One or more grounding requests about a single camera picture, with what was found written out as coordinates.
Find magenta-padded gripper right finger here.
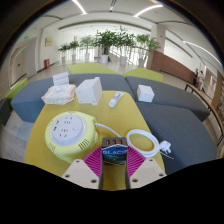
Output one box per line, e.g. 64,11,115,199
125,145,167,190

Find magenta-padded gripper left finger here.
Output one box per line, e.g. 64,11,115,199
61,145,105,191

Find dark multi-port USB charger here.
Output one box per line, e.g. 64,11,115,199
101,136,129,166

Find round yellow-green power strip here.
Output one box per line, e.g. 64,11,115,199
44,110,100,165

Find wide grey sofa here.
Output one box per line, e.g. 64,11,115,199
135,101,218,176

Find small white cube box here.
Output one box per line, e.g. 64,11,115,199
136,83,156,104

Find grey sofa with white box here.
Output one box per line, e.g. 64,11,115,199
125,75,211,123

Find white tube with red print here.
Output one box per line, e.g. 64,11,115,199
107,91,125,109

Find pink tissue pack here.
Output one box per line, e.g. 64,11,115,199
40,83,78,106

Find large white box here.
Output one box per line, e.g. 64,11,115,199
75,76,104,107

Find long grey sofa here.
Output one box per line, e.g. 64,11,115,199
10,73,136,124

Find stacked white boxes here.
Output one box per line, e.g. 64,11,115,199
51,71,71,87

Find dark grey seat block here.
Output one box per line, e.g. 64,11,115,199
0,97,13,126

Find small lime green sofa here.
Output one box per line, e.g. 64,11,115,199
121,67,165,84

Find large lime green sofa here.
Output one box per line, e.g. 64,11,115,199
67,62,120,76

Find person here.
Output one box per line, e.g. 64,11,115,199
192,67,200,88
198,69,206,92

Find lime green bench sofa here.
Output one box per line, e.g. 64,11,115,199
2,77,29,103

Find row of potted plants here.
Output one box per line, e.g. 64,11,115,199
57,25,162,69

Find ceiling strip lights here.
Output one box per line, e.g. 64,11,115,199
71,0,223,66

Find white coiled power cable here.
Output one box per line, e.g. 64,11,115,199
94,122,175,160

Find wooden bench with black frame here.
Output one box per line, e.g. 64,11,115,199
183,82,224,148

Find framed yellow wall picture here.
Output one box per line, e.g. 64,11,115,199
44,36,54,48

